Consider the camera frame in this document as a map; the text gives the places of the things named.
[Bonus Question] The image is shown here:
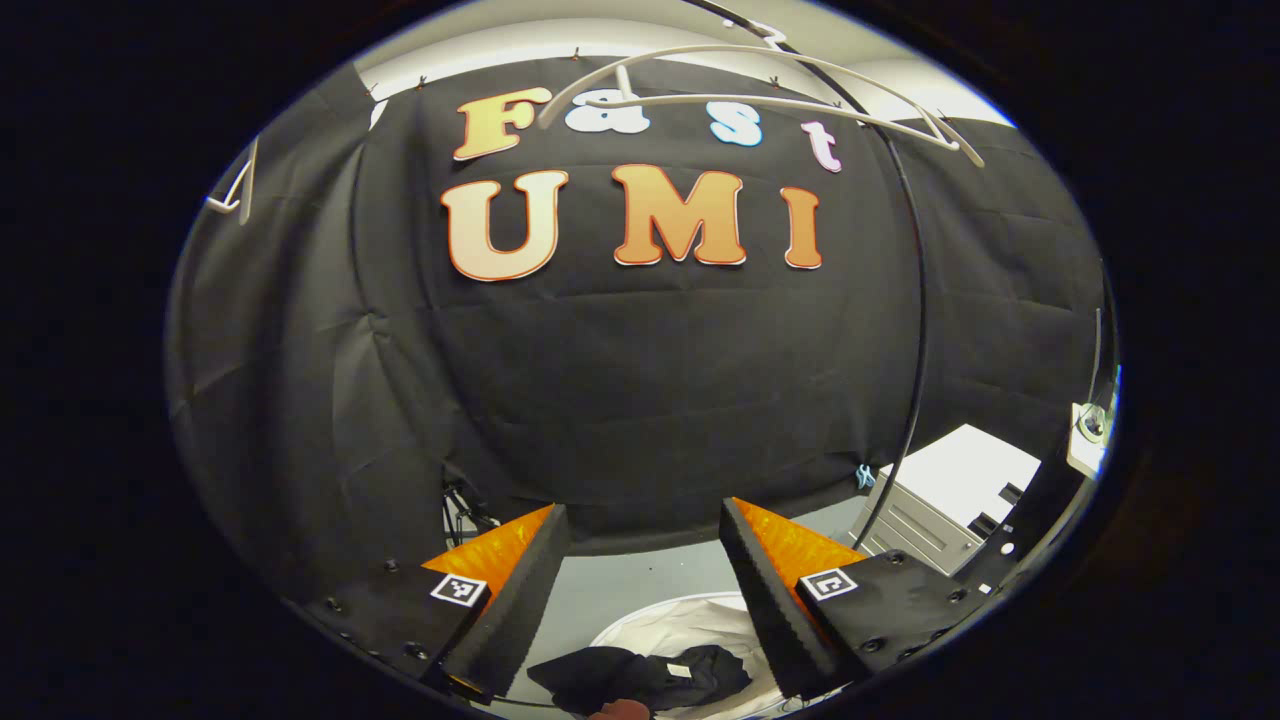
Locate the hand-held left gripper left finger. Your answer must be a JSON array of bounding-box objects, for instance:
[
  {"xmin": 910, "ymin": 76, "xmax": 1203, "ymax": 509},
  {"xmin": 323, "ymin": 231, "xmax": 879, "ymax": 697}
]
[{"xmin": 300, "ymin": 503, "xmax": 571, "ymax": 703}]

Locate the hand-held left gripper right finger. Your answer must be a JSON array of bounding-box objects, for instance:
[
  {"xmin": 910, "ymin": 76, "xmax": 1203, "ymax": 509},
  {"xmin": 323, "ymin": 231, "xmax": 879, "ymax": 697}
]
[{"xmin": 718, "ymin": 496, "xmax": 991, "ymax": 701}]

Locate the white laundry hamper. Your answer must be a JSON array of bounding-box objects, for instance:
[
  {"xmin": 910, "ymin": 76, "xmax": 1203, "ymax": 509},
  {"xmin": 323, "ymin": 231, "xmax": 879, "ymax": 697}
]
[{"xmin": 585, "ymin": 592, "xmax": 791, "ymax": 720}]

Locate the black knit jacket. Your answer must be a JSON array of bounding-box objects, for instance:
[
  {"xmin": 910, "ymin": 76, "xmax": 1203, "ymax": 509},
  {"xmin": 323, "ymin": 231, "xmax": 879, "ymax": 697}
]
[{"xmin": 527, "ymin": 644, "xmax": 753, "ymax": 717}]

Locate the black clothes rack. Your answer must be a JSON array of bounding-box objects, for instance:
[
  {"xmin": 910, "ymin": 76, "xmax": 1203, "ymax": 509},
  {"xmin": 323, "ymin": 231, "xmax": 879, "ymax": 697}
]
[{"xmin": 690, "ymin": 0, "xmax": 931, "ymax": 551}]

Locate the white plastic hanger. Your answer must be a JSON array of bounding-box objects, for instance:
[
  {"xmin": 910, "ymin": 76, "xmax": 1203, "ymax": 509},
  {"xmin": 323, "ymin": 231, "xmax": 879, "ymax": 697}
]
[
  {"xmin": 538, "ymin": 22, "xmax": 986, "ymax": 169},
  {"xmin": 205, "ymin": 135, "xmax": 261, "ymax": 226}
]

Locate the white metal cabinet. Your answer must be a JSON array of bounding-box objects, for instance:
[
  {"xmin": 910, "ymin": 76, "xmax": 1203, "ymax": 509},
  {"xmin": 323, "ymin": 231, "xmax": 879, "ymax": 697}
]
[{"xmin": 855, "ymin": 424, "xmax": 1043, "ymax": 578}]

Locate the black stand with cables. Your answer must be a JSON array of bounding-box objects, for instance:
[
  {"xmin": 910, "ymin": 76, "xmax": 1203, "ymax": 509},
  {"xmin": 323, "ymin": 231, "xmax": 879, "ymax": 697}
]
[{"xmin": 440, "ymin": 470, "xmax": 501, "ymax": 536}]

